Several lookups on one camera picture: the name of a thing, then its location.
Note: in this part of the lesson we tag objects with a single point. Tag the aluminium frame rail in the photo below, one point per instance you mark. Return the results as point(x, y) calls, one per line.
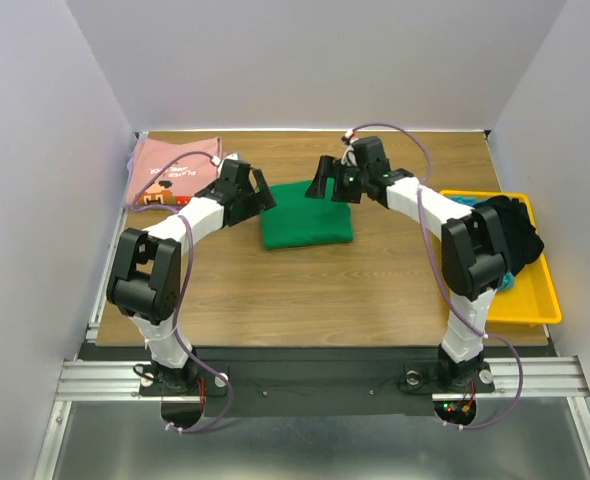
point(77, 220)

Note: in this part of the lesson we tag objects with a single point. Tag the teal garment in bin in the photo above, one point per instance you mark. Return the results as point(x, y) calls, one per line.
point(507, 282)

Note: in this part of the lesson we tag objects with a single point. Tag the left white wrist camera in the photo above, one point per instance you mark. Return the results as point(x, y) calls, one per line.
point(218, 162)

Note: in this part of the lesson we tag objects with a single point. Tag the yellow plastic bin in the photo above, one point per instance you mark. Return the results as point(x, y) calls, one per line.
point(532, 298)

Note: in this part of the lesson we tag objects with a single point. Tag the folded pink printed t-shirt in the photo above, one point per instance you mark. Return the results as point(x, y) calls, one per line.
point(176, 186)

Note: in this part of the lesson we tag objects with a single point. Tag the black garment in bin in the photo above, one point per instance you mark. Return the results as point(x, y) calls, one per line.
point(524, 244)

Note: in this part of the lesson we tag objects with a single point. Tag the green t-shirt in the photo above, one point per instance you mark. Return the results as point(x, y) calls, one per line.
point(298, 221)

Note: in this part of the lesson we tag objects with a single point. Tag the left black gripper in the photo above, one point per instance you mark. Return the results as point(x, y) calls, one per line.
point(264, 201)

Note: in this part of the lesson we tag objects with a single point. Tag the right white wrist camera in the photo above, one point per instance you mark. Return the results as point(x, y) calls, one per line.
point(348, 157)

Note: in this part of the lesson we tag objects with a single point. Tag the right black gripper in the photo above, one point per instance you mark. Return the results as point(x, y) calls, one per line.
point(336, 180)

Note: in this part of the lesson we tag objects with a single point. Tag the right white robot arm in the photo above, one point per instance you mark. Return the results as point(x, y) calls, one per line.
point(474, 253)

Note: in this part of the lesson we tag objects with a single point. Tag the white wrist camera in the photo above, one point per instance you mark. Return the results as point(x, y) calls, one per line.
point(218, 162)
point(348, 157)

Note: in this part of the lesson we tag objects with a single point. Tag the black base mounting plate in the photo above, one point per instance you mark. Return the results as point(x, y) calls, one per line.
point(298, 381)

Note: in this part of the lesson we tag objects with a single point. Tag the folded lavender t-shirt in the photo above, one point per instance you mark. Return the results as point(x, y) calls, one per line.
point(130, 162)

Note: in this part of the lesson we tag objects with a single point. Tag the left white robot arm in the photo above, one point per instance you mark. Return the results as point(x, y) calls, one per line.
point(146, 282)

